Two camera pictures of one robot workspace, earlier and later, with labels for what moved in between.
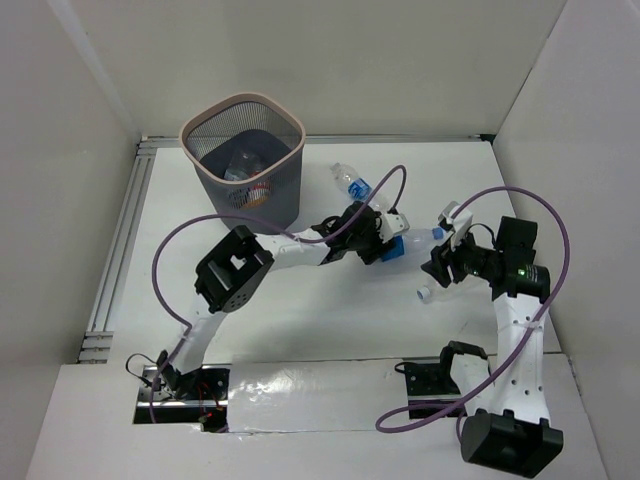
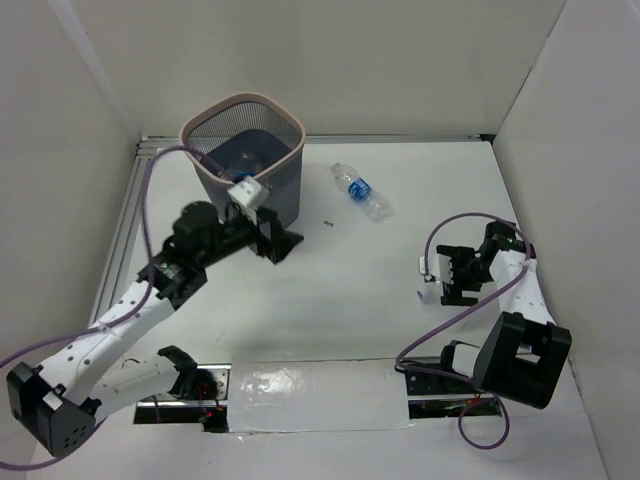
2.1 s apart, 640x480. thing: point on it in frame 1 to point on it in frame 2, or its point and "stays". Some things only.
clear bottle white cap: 423,293 stays
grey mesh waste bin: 248,152 stays
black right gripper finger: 436,265 to 453,297
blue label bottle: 346,179 stays
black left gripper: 373,238 to 267,233
